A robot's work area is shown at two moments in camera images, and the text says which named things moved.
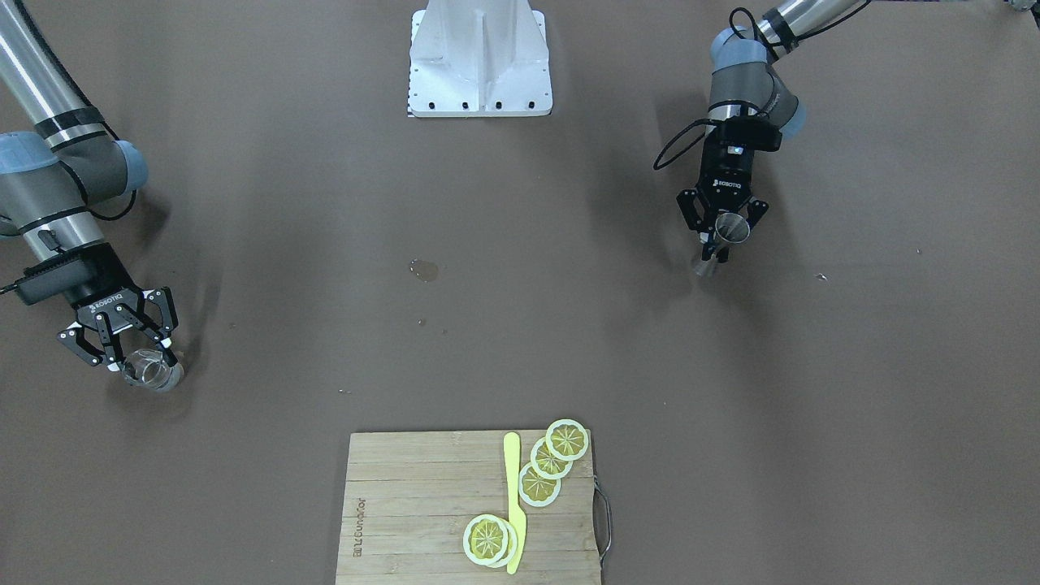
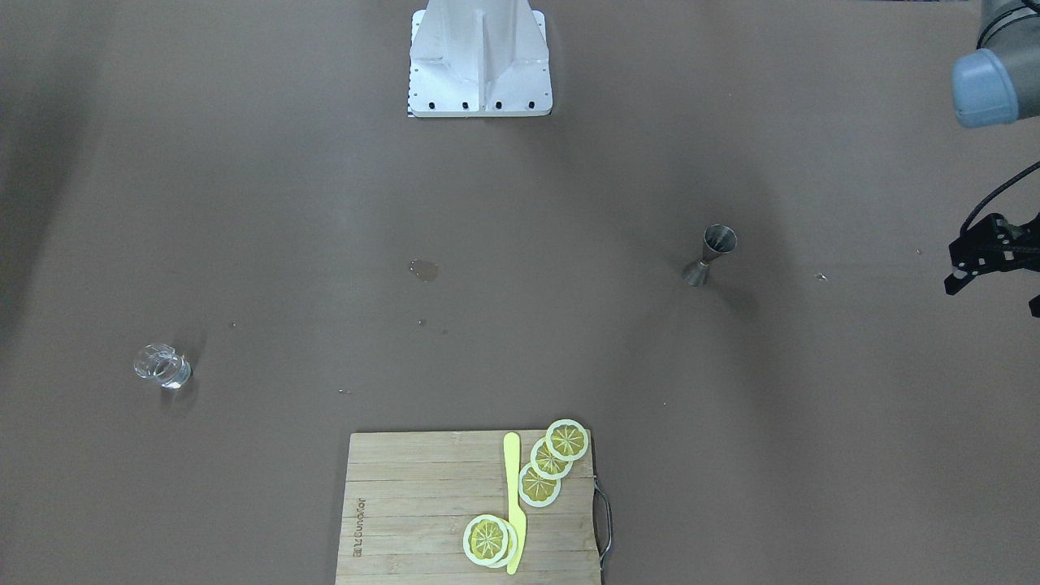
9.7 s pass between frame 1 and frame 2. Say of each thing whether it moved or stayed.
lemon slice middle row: stayed
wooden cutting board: stayed
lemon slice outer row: stayed
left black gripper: moved
